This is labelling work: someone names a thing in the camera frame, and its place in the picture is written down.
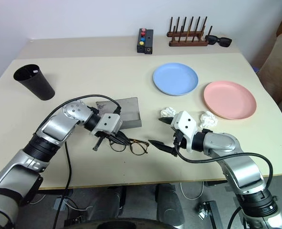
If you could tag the black metal castor frame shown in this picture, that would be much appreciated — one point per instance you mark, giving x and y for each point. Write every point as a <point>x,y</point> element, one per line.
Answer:
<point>210,212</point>

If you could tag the beige brown cushion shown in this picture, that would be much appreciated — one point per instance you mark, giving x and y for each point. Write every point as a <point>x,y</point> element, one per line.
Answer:
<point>274,69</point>

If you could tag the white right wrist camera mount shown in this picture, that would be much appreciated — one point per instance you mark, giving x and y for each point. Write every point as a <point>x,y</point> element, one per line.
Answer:
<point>186,124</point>

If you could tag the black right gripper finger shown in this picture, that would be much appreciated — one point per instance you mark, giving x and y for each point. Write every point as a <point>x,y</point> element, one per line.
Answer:
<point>166,120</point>
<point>161,146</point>

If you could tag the black sunglasses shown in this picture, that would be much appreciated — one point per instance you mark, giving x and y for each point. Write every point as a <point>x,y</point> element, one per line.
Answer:
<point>212,40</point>

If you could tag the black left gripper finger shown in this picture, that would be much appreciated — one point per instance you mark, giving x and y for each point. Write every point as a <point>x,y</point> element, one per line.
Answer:
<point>97,144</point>
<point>121,139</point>

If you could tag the pink plate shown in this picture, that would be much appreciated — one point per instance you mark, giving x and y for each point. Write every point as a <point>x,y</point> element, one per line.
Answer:
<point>229,99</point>

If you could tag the grey socket box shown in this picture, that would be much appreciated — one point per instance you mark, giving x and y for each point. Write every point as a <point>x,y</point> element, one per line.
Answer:
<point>62,204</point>

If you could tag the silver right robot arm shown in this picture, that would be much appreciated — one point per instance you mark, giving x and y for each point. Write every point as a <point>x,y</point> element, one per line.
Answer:
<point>241,164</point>

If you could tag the black curved disc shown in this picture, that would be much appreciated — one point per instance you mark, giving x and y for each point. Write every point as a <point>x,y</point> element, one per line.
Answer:
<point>136,223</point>

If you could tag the crumpled white paper ball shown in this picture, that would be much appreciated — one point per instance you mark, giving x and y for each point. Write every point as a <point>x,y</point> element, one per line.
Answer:
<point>208,118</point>
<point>168,111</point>

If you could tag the black button box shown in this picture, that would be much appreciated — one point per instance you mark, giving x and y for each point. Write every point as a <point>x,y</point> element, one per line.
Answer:
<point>139,48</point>

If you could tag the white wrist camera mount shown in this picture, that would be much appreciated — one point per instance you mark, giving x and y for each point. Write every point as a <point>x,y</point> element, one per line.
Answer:
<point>186,124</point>
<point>108,124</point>

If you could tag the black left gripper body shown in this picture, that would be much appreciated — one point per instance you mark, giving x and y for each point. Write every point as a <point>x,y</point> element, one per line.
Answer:
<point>107,137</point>

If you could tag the brown wooden peg rack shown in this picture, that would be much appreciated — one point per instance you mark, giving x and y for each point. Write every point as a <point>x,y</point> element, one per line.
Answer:
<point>188,43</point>

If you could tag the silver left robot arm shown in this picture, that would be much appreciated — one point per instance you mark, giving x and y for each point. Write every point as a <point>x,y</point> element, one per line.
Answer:
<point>55,124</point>

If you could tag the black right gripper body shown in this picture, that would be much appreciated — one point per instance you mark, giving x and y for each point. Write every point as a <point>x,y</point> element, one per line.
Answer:
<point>180,139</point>

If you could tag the blue plate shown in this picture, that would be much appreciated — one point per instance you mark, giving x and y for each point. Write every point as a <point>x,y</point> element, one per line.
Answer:
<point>175,78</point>

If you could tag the dark rounded shape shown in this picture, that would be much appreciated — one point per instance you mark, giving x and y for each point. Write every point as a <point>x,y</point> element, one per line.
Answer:
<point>169,205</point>
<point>113,202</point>

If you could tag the tortoise frame eyeglasses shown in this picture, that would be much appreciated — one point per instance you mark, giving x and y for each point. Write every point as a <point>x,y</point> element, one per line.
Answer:
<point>142,143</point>

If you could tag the black plastic cup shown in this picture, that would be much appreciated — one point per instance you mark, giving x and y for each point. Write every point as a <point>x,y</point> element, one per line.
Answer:
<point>37,83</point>

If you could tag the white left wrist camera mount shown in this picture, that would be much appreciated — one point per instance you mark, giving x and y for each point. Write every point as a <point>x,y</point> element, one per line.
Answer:
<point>108,124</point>

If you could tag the grey glasses case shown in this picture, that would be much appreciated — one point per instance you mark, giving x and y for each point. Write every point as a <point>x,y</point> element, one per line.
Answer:
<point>131,112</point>

